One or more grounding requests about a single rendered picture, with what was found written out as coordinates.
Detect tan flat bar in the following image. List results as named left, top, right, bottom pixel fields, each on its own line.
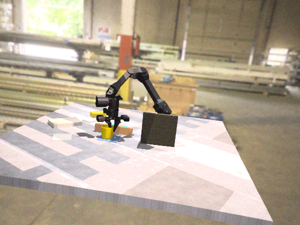
left=95, top=123, right=133, bottom=136

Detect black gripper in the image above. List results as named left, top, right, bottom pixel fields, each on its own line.
left=96, top=107, right=130, bottom=132

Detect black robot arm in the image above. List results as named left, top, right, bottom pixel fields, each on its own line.
left=95, top=67, right=172, bottom=115

